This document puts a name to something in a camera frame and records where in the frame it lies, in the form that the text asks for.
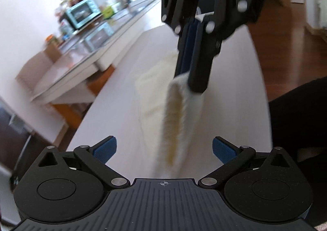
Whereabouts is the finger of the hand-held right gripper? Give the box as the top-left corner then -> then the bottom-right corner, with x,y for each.
161,0 -> 203,80
188,0 -> 250,94

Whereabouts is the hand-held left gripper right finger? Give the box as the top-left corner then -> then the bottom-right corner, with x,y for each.
198,136 -> 291,192

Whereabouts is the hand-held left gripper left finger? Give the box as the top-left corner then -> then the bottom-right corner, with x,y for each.
38,135 -> 131,191

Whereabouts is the cream fluffy towel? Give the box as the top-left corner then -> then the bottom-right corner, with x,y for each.
134,50 -> 205,179

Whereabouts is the person's dark clothing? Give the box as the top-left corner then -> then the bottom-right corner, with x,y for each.
267,77 -> 327,231

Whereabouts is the white glass-topped side table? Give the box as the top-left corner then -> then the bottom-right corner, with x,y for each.
31,0 -> 164,105

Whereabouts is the dark appliance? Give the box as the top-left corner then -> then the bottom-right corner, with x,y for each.
0,98 -> 34,189

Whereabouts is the brown chair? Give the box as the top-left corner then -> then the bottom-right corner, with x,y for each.
15,50 -> 60,94

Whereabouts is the teal toaster oven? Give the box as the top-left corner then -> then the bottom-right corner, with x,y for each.
64,0 -> 102,30

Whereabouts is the orange-lidded jar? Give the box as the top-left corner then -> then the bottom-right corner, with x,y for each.
45,34 -> 58,46

